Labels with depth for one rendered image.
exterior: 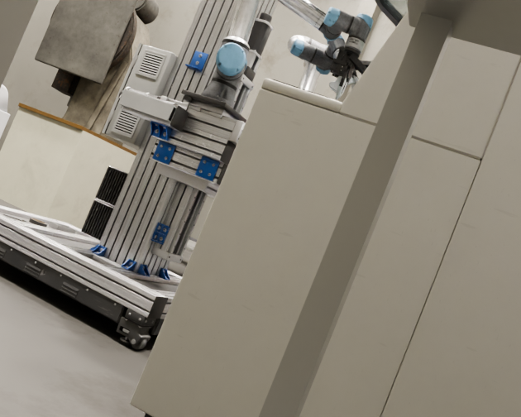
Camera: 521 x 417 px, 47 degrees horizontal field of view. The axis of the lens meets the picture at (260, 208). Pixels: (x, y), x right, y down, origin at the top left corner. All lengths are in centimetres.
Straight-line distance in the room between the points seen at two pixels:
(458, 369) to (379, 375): 18
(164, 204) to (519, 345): 177
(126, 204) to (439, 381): 182
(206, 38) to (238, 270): 163
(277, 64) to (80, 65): 508
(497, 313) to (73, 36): 673
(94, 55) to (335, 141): 611
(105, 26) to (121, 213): 486
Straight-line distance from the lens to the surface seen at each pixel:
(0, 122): 1079
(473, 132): 151
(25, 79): 1205
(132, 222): 284
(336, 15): 260
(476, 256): 146
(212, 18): 298
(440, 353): 146
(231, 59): 247
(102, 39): 750
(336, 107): 154
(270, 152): 154
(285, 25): 1199
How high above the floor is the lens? 59
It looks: 2 degrees up
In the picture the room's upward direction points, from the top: 22 degrees clockwise
